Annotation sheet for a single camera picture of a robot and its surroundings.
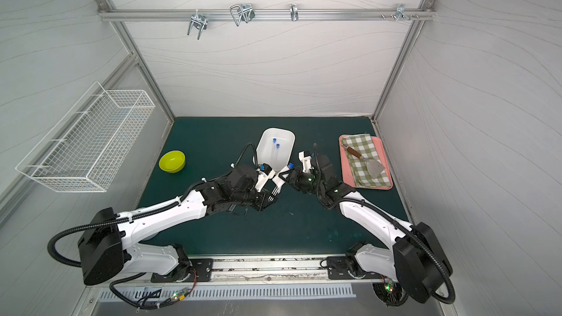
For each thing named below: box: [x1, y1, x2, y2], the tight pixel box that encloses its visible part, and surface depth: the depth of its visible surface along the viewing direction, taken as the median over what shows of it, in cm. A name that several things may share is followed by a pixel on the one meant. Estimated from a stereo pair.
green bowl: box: [158, 149, 186, 174], surface depth 101 cm
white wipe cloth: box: [271, 172, 286, 194], surface depth 78 cm
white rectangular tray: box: [256, 127, 296, 174], surface depth 109 cm
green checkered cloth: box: [341, 133, 392, 188], surface depth 104 cm
